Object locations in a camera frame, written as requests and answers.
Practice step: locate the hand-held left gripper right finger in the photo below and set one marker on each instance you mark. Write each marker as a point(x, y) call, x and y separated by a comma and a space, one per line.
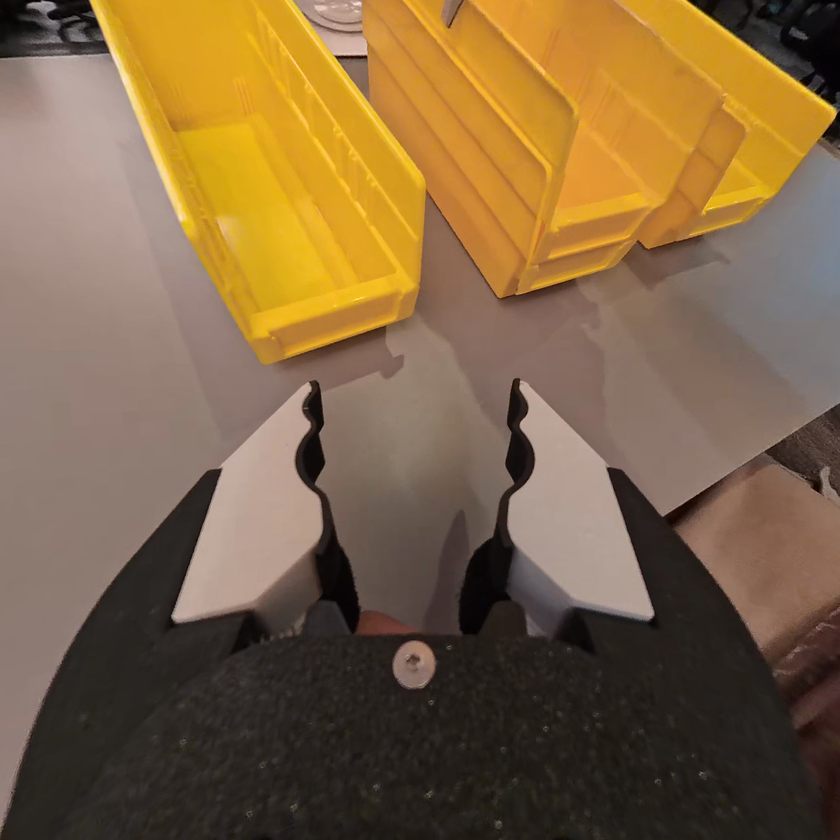
point(577, 525)

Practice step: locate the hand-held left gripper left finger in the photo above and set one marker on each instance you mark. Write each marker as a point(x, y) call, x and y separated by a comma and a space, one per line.
point(262, 525)

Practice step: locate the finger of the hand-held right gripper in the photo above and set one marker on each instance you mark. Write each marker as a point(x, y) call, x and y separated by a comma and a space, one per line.
point(451, 12)

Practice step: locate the yellow plastic storage bin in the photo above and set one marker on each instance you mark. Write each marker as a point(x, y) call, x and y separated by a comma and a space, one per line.
point(735, 203)
point(571, 269)
point(275, 229)
point(590, 197)

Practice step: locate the grey desk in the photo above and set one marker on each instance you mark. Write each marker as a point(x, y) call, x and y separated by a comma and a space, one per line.
point(98, 328)

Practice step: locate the person's beige trousers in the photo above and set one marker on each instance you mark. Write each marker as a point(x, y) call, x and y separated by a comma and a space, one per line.
point(761, 538)

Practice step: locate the person's brown top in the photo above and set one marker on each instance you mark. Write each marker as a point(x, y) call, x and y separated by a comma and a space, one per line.
point(814, 689)

